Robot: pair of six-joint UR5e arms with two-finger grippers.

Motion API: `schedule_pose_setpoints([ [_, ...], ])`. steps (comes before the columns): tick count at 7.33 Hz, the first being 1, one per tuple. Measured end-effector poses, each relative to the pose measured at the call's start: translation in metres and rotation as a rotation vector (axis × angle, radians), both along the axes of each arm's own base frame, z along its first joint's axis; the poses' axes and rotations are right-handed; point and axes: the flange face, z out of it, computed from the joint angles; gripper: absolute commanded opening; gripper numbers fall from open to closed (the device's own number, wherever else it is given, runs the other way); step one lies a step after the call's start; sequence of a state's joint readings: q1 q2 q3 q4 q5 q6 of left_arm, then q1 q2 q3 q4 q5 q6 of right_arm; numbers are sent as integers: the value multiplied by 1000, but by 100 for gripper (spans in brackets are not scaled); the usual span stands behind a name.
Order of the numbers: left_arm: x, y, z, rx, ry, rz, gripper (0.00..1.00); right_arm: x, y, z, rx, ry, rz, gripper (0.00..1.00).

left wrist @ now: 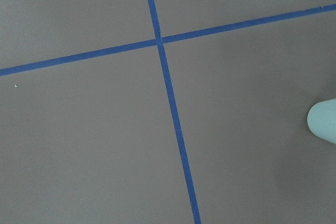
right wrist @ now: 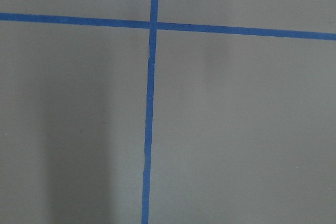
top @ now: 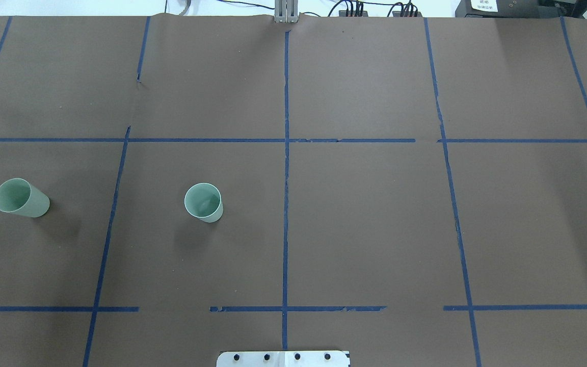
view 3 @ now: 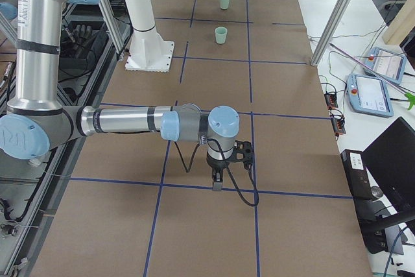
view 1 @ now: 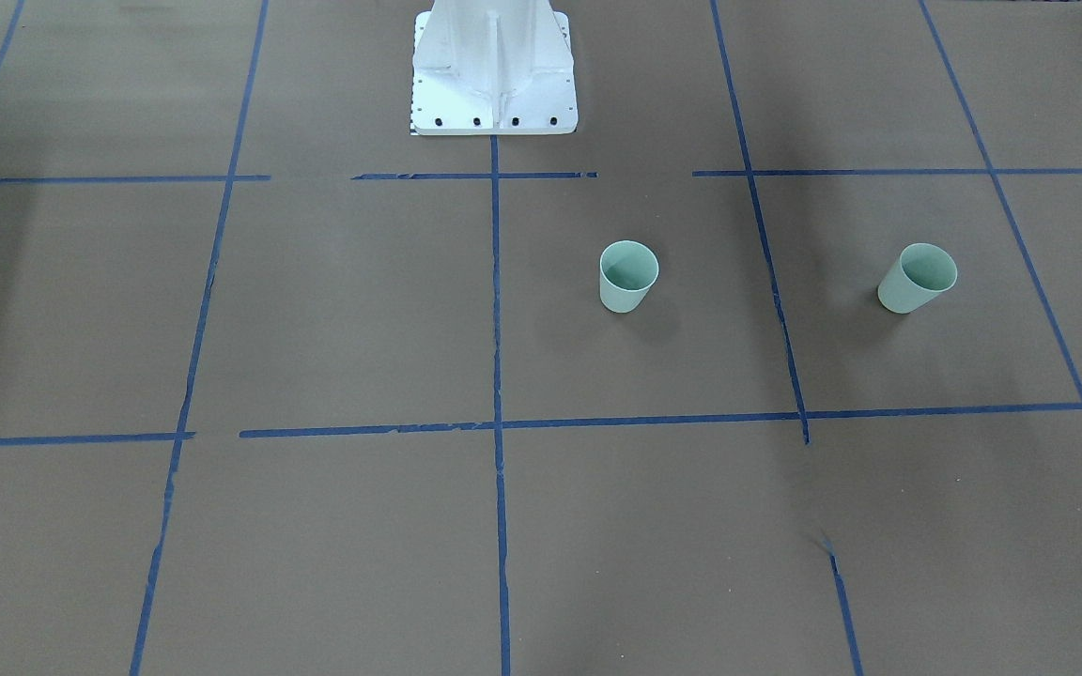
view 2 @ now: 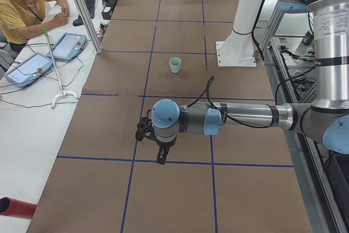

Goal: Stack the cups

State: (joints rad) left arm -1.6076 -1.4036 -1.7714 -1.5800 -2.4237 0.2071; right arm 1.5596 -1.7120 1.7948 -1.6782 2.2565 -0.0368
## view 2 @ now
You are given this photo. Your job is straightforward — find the man in yellow shirt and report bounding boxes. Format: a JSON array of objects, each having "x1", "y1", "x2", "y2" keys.
[{"x1": 1, "y1": 0, "x2": 69, "y2": 53}]

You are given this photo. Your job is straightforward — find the aluminium frame post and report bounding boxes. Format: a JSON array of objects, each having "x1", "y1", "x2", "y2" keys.
[{"x1": 74, "y1": 0, "x2": 103, "y2": 54}]

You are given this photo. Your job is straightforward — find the green cup on table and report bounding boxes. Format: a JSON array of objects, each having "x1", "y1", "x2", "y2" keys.
[{"x1": 169, "y1": 57, "x2": 182, "y2": 74}]

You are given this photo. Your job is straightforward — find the white reacher grabber stick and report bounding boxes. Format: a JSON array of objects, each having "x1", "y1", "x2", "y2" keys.
[{"x1": 43, "y1": 28, "x2": 77, "y2": 109}]

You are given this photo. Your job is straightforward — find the black keyboard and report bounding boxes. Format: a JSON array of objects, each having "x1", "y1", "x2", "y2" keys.
[{"x1": 84, "y1": 0, "x2": 96, "y2": 19}]

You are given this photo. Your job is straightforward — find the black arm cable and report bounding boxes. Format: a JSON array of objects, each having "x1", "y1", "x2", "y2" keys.
[{"x1": 186, "y1": 75, "x2": 276, "y2": 129}]

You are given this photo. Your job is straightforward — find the black computer mouse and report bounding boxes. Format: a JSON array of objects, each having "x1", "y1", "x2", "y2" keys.
[{"x1": 73, "y1": 19, "x2": 83, "y2": 27}]

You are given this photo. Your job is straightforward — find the far teach pendant tablet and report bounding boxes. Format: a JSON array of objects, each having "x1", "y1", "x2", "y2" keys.
[{"x1": 52, "y1": 32, "x2": 87, "y2": 62}]

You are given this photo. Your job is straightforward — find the black box device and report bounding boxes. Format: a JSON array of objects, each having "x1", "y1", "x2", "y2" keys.
[{"x1": 101, "y1": 7, "x2": 113, "y2": 20}]

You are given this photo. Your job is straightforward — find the white camera post with base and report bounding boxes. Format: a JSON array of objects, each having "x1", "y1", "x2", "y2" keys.
[{"x1": 216, "y1": 0, "x2": 263, "y2": 67}]

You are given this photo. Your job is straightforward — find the near teach pendant tablet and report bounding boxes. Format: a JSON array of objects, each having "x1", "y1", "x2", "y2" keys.
[{"x1": 4, "y1": 52, "x2": 53, "y2": 87}]

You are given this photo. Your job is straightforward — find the teach pendant tablet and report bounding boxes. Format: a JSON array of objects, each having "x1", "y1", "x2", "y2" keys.
[
  {"x1": 4, "y1": 52, "x2": 53, "y2": 87},
  {"x1": 52, "y1": 32, "x2": 87, "y2": 62}
]

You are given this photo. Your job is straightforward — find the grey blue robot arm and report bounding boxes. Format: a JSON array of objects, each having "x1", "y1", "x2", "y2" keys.
[{"x1": 151, "y1": 0, "x2": 348, "y2": 164}]

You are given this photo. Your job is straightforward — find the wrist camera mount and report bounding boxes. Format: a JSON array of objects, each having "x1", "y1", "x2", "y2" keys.
[{"x1": 135, "y1": 109, "x2": 156, "y2": 142}]

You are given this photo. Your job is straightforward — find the red cylinder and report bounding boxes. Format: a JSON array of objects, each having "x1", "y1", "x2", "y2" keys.
[{"x1": 1, "y1": 197, "x2": 37, "y2": 219}]

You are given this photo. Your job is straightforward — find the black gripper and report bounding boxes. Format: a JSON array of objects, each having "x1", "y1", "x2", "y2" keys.
[{"x1": 154, "y1": 128, "x2": 178, "y2": 165}]

